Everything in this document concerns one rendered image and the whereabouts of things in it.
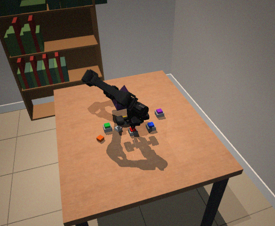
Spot green button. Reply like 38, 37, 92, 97
103, 123, 112, 133

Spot blue button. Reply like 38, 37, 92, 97
146, 122, 156, 132

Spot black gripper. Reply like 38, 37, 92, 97
115, 110, 149, 129

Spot orange block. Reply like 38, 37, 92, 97
96, 135, 104, 142

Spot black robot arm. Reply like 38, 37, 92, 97
82, 69, 149, 127

